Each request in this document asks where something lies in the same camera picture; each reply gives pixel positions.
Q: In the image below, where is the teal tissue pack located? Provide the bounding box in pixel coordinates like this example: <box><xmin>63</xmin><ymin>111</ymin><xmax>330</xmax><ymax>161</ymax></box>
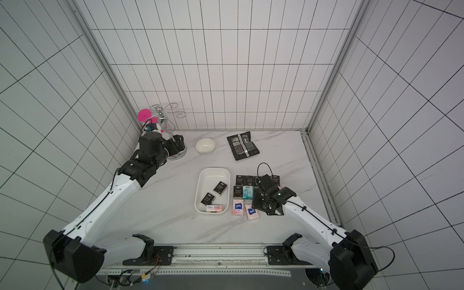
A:
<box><xmin>242</xmin><ymin>186</ymin><xmax>254</xmax><ymax>200</ymax></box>

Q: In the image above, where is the pink blue tissue pack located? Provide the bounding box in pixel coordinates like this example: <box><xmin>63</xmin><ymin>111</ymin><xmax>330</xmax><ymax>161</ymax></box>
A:
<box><xmin>233</xmin><ymin>199</ymin><xmax>244</xmax><ymax>216</ymax></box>

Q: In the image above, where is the black Face tissue pack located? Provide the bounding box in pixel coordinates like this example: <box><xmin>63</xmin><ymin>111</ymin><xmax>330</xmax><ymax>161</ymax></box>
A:
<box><xmin>236</xmin><ymin>175</ymin><xmax>246</xmax><ymax>186</ymax></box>

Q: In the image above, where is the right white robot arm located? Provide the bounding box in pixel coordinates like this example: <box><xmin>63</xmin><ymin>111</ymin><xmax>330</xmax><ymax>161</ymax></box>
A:
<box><xmin>252</xmin><ymin>175</ymin><xmax>380</xmax><ymax>290</ymax></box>

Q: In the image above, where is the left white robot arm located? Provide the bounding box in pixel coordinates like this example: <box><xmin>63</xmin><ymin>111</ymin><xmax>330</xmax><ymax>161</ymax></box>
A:
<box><xmin>43</xmin><ymin>132</ymin><xmax>186</xmax><ymax>283</ymax></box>

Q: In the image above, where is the white storage box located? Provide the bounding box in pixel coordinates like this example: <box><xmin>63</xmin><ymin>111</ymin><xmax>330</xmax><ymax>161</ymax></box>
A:
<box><xmin>194</xmin><ymin>167</ymin><xmax>232</xmax><ymax>215</ymax></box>

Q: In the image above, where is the pink cup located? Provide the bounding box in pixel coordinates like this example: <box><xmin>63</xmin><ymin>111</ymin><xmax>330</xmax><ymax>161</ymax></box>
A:
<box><xmin>137</xmin><ymin>109</ymin><xmax>158</xmax><ymax>125</ymax></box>

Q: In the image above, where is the chrome cup stand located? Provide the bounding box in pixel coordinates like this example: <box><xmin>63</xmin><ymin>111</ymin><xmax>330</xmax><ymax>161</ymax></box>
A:
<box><xmin>143</xmin><ymin>103</ymin><xmax>187</xmax><ymax>160</ymax></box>

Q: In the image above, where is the white bowl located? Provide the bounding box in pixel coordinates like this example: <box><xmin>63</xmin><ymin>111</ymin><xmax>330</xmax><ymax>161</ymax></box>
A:
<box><xmin>195</xmin><ymin>138</ymin><xmax>216</xmax><ymax>154</ymax></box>

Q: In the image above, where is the black tissue multipack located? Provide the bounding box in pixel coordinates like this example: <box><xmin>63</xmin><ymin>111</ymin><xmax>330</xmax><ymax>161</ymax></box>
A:
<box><xmin>227</xmin><ymin>131</ymin><xmax>260</xmax><ymax>161</ymax></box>

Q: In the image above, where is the lower pink blue pack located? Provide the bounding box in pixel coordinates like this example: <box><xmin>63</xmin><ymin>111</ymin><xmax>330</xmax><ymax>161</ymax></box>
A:
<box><xmin>206</xmin><ymin>205</ymin><xmax>223</xmax><ymax>213</ymax></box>

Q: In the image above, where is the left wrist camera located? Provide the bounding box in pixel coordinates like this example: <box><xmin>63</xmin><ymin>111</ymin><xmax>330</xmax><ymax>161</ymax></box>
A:
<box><xmin>145</xmin><ymin>122</ymin><xmax>161</xmax><ymax>133</ymax></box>

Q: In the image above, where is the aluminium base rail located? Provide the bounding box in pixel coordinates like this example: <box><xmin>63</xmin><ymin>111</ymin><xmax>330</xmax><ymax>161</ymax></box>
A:
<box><xmin>77</xmin><ymin>242</ymin><xmax>367</xmax><ymax>278</ymax></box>

